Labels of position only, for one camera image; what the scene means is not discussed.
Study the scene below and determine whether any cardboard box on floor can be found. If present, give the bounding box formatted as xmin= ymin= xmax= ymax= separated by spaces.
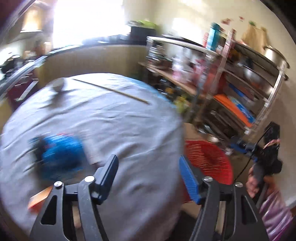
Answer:
xmin=184 ymin=123 xmax=207 ymax=141

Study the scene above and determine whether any orange snack wrapper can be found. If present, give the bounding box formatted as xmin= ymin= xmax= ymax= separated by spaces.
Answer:
xmin=28 ymin=186 xmax=53 ymax=213

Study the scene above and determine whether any blue plastic bag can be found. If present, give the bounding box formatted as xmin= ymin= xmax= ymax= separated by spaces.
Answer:
xmin=29 ymin=133 xmax=89 ymax=181

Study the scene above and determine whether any orange board on shelf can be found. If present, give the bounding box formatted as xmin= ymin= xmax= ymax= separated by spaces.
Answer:
xmin=213 ymin=94 xmax=252 ymax=128

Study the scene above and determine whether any long wooden stick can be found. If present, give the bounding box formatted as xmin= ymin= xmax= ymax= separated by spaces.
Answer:
xmin=72 ymin=78 xmax=150 ymax=105

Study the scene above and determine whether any metal kitchen shelf rack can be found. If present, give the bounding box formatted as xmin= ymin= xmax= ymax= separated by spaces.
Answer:
xmin=144 ymin=32 xmax=290 ymax=141

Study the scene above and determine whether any grey tablecloth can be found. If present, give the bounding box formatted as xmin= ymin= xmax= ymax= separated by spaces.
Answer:
xmin=1 ymin=73 xmax=184 ymax=240

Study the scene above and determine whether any pink white plastic bag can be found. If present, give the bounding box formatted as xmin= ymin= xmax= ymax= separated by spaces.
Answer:
xmin=171 ymin=55 xmax=206 ymax=86

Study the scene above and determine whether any teal water bottle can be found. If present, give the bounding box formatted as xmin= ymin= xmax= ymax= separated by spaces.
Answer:
xmin=206 ymin=23 xmax=220 ymax=52

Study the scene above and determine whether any white ceramic bowl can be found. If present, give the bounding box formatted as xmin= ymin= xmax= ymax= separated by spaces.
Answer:
xmin=51 ymin=77 xmax=65 ymax=93

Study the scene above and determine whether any red plastic mesh basket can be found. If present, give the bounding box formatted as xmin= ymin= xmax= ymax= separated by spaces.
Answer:
xmin=182 ymin=139 xmax=234 ymax=204

